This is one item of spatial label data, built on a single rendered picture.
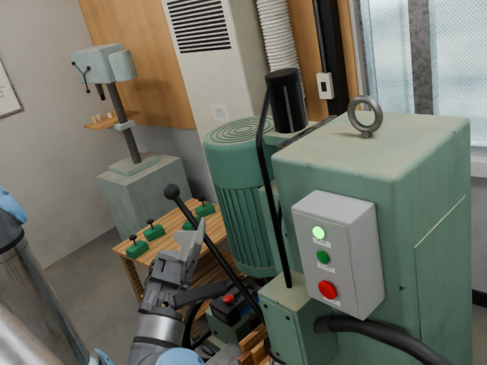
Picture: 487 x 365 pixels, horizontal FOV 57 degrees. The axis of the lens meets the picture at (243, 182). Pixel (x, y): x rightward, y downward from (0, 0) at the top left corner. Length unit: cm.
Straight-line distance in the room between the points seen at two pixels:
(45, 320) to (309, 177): 79
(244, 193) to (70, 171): 320
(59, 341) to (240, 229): 58
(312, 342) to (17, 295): 69
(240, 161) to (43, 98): 314
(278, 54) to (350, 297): 182
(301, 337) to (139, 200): 252
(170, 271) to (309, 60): 173
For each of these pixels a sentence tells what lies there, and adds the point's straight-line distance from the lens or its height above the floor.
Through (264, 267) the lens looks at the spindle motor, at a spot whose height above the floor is 122.
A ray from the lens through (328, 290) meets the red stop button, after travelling 65.
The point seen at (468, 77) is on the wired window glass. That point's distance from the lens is 220.
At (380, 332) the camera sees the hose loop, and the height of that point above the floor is 129.
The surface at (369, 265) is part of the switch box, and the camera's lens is 63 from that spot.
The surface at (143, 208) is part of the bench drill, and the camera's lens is 321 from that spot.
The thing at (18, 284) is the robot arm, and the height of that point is 127.
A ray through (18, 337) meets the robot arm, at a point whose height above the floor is 134.
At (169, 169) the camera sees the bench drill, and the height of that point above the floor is 66.
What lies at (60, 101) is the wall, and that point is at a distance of 393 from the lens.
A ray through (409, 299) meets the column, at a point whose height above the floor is 132.
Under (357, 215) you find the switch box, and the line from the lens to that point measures 58.
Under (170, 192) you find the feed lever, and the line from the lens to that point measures 93.
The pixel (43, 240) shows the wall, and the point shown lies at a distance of 402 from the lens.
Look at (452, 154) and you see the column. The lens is 71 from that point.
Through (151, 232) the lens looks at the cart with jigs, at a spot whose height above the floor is 58.
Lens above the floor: 178
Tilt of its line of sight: 24 degrees down
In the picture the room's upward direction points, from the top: 14 degrees counter-clockwise
